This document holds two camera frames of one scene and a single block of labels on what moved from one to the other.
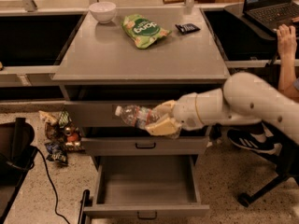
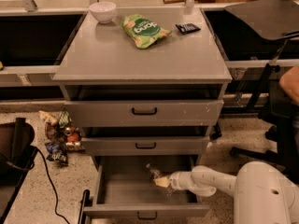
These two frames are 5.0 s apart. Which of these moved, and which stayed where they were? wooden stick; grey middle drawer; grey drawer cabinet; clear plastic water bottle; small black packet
Moved: clear plastic water bottle
Stayed: grey drawer cabinet; wooden stick; grey middle drawer; small black packet
